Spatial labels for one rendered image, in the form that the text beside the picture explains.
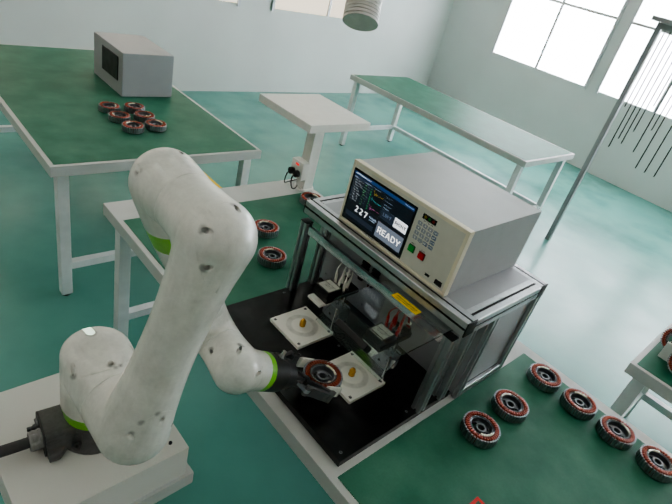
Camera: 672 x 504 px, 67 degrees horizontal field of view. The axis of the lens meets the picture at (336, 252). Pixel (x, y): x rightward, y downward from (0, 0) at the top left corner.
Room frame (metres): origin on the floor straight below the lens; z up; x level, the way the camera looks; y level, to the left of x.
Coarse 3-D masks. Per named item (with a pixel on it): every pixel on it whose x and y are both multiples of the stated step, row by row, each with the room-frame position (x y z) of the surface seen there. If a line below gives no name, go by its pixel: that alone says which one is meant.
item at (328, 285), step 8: (328, 280) 1.38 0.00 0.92; (320, 288) 1.33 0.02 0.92; (328, 288) 1.33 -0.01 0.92; (336, 288) 1.35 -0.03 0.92; (352, 288) 1.41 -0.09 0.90; (312, 296) 1.32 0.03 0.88; (320, 296) 1.32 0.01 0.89; (328, 296) 1.31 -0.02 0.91; (336, 296) 1.34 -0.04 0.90; (320, 304) 1.29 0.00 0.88; (328, 304) 1.32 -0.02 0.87
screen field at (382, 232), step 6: (378, 222) 1.34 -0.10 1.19; (378, 228) 1.34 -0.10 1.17; (384, 228) 1.33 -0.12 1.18; (378, 234) 1.33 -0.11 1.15; (384, 234) 1.32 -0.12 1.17; (390, 234) 1.31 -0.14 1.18; (396, 234) 1.30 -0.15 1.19; (384, 240) 1.32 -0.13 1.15; (390, 240) 1.30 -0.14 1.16; (396, 240) 1.29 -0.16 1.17; (402, 240) 1.28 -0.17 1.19; (390, 246) 1.30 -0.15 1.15; (396, 246) 1.29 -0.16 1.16
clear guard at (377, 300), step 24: (384, 288) 1.20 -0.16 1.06; (336, 312) 1.06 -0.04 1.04; (360, 312) 1.06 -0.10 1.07; (384, 312) 1.09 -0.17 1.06; (408, 312) 1.12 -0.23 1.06; (336, 336) 1.01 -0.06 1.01; (360, 336) 1.00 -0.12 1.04; (384, 336) 0.99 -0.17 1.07; (408, 336) 1.02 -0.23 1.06; (432, 336) 1.05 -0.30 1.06; (360, 360) 0.94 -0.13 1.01; (384, 360) 0.94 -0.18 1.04
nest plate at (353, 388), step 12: (336, 360) 1.18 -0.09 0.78; (348, 360) 1.19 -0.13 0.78; (348, 372) 1.14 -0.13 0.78; (360, 372) 1.15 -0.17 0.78; (348, 384) 1.09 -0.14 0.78; (360, 384) 1.10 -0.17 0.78; (372, 384) 1.12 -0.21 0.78; (384, 384) 1.14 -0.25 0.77; (348, 396) 1.05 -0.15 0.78; (360, 396) 1.06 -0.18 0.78
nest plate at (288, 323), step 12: (288, 312) 1.34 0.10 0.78; (300, 312) 1.35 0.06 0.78; (312, 312) 1.37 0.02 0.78; (276, 324) 1.26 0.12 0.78; (288, 324) 1.28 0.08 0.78; (312, 324) 1.31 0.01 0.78; (288, 336) 1.22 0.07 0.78; (300, 336) 1.24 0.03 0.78; (312, 336) 1.25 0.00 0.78; (324, 336) 1.27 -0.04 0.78; (300, 348) 1.19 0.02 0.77
